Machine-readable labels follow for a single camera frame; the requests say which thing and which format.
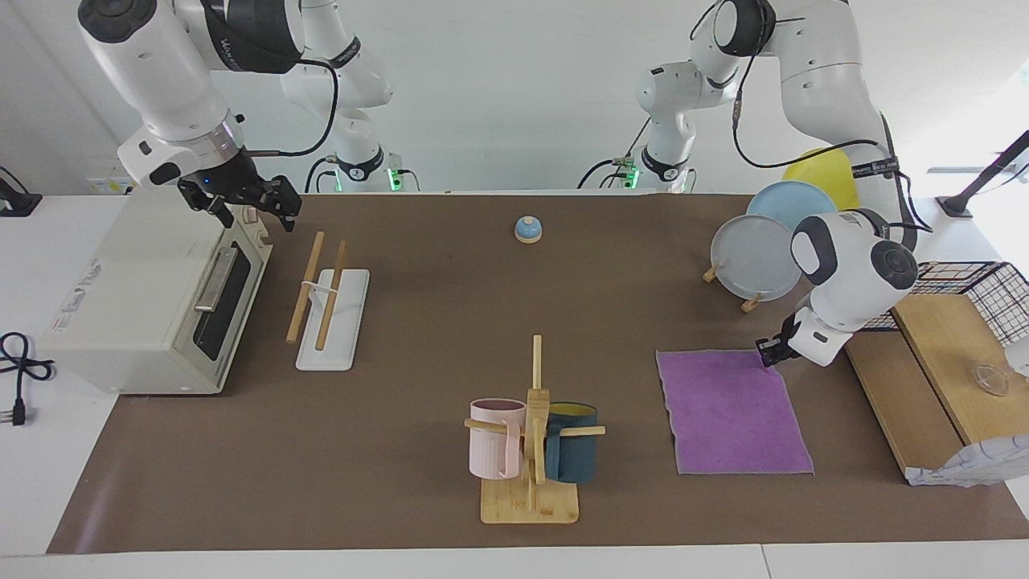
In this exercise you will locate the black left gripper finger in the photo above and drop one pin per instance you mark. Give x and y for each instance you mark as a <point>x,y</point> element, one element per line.
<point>776,360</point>
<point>765,347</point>

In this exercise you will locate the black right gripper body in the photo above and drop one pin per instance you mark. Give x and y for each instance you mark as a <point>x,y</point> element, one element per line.
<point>233,186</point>

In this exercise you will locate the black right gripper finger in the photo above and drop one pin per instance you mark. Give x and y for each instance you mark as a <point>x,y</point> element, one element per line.
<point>288,201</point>
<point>221,211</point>

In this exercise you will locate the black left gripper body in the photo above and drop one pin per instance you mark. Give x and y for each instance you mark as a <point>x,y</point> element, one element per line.
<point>786,336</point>

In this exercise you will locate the purple and grey towel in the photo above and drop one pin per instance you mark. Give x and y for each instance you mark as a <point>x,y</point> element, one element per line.
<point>731,414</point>

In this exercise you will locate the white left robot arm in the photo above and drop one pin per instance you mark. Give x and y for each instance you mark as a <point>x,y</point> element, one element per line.
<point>836,88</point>

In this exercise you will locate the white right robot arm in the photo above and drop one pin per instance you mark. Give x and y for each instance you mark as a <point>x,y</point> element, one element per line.
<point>153,72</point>

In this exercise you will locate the wooden plate rack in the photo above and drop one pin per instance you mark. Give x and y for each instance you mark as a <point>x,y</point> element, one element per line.
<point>752,305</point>

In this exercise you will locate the white towel rack wooden rods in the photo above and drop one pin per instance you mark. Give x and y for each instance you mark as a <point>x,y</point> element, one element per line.
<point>334,338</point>

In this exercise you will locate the grey plate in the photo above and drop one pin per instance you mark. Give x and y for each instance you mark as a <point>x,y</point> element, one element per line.
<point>752,257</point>

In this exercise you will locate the cream toaster oven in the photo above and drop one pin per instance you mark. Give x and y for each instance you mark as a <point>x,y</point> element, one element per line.
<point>137,297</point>

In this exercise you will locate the light blue plate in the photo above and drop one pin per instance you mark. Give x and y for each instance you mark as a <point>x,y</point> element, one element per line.
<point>788,201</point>

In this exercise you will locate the wooden shelf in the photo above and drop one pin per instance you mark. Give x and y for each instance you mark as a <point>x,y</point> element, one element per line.
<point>940,362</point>

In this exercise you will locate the yellow plate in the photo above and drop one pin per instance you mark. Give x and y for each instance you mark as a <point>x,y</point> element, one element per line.
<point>828,173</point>

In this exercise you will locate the black clamp base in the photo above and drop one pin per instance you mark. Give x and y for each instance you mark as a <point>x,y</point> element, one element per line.
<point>16,203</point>

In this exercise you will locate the brown table mat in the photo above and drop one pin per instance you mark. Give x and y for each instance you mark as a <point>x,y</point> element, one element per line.
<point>418,362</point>

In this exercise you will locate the clear glass dish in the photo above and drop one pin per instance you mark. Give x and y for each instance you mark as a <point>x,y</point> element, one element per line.
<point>990,378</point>

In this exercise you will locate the dark teal mug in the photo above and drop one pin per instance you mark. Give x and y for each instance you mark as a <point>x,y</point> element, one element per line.
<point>572,458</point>

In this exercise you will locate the marble pattern sheet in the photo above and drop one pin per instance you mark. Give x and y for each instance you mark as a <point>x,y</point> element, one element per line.
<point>977,466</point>

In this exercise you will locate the blue round bell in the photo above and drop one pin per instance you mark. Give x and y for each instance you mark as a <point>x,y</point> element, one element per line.
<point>528,232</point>

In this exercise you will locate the wooden mug tree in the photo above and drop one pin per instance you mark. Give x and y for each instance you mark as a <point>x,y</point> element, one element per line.
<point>530,503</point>

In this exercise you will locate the pink mug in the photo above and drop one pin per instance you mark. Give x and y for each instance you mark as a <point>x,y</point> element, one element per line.
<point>490,450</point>

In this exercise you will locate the white wall socket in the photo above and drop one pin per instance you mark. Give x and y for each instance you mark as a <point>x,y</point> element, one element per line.
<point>108,186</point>

